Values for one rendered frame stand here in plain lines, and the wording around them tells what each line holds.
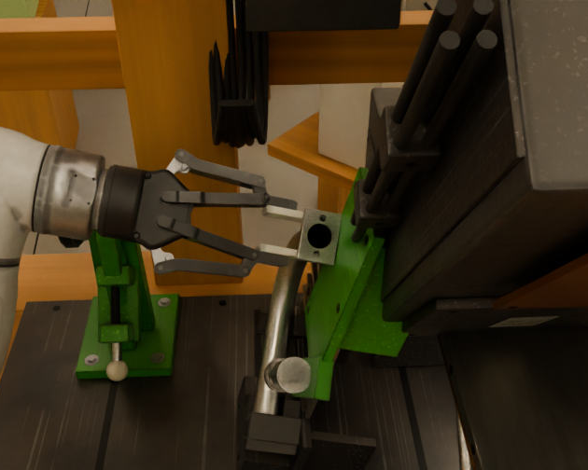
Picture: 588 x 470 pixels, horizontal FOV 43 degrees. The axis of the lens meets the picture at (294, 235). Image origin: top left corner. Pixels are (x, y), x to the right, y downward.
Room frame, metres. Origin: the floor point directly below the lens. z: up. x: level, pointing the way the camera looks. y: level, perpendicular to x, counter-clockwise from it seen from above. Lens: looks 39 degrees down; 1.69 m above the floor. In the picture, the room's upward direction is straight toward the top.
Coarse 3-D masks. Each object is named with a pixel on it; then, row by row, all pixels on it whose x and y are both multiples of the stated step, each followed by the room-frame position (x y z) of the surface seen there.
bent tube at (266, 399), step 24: (312, 216) 0.62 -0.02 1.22; (336, 216) 0.63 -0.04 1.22; (312, 240) 0.67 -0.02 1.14; (336, 240) 0.61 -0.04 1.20; (288, 264) 0.67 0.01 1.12; (288, 288) 0.66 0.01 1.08; (288, 312) 0.64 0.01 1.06; (288, 336) 0.63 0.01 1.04; (264, 360) 0.60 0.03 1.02; (264, 384) 0.58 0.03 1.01; (264, 408) 0.55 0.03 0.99
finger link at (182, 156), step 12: (180, 156) 0.65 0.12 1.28; (192, 156) 0.65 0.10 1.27; (192, 168) 0.65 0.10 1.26; (204, 168) 0.65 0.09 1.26; (216, 168) 0.65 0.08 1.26; (228, 168) 0.65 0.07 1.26; (228, 180) 0.65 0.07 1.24; (240, 180) 0.65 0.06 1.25; (252, 180) 0.65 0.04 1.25; (264, 180) 0.65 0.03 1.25
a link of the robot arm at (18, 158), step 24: (0, 144) 0.60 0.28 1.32; (24, 144) 0.62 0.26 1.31; (48, 144) 0.64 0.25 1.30; (0, 168) 0.58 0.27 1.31; (24, 168) 0.59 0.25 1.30; (0, 192) 0.57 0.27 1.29; (24, 192) 0.57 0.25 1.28; (0, 216) 0.56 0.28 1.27; (24, 216) 0.57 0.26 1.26; (0, 240) 0.55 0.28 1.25; (24, 240) 0.58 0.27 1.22; (0, 264) 0.54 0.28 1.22
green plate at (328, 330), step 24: (360, 168) 0.63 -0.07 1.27; (384, 240) 0.52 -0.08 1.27; (336, 264) 0.59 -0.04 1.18; (360, 264) 0.52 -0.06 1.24; (336, 288) 0.56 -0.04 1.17; (360, 288) 0.52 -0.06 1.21; (312, 312) 0.60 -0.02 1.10; (336, 312) 0.53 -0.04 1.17; (360, 312) 0.53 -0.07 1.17; (312, 336) 0.57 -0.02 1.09; (336, 336) 0.52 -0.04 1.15; (360, 336) 0.53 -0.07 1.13; (384, 336) 0.53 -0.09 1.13
